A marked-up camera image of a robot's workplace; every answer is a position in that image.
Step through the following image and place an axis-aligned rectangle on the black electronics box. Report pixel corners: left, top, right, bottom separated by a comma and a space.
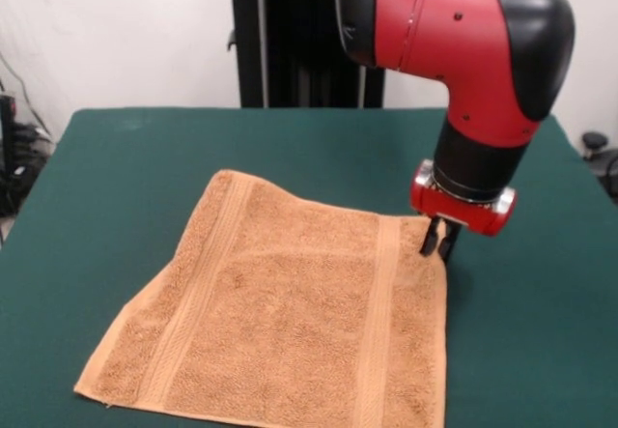
0, 93, 18, 216

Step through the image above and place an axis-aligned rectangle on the grey wall cable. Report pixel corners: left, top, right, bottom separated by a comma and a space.
0, 53, 49, 134

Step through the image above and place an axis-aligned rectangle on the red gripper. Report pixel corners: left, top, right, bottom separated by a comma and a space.
409, 158, 519, 260

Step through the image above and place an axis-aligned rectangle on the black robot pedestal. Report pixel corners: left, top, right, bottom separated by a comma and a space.
211, 0, 387, 109

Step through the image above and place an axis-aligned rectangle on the dark green table cloth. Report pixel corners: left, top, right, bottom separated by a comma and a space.
0, 106, 618, 428

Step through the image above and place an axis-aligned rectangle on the orange terry towel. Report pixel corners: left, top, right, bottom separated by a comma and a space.
72, 169, 448, 428

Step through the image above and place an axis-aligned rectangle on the black round knob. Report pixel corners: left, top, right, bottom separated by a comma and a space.
581, 131, 610, 159

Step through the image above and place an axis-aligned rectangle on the black cable bundle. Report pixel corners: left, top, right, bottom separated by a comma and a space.
12, 124, 55, 178

